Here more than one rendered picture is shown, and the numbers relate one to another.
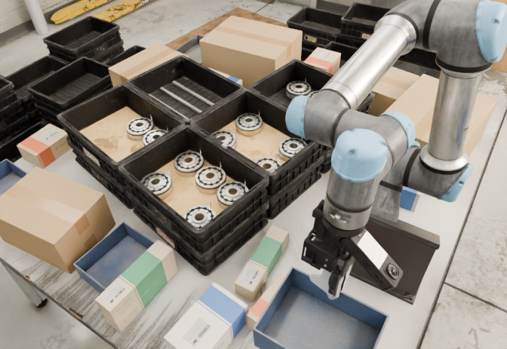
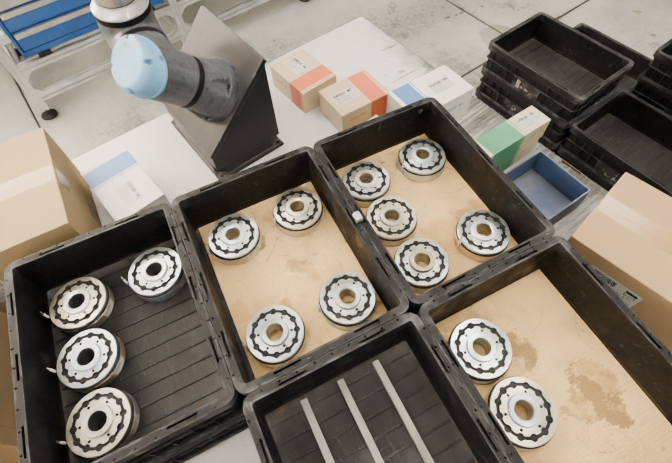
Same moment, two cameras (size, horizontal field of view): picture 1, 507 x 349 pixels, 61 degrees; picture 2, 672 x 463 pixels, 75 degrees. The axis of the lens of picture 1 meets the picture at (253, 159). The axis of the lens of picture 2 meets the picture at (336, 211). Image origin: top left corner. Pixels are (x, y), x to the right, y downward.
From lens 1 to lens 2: 1.52 m
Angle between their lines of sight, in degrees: 78
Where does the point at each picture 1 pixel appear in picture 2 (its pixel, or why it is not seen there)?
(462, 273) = not seen: hidden behind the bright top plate
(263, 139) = (266, 294)
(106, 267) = (544, 206)
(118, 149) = (565, 366)
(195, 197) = (421, 205)
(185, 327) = (452, 90)
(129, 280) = (513, 127)
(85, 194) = (604, 242)
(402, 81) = not seen: outside the picture
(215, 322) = (422, 87)
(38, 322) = not seen: hidden behind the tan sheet
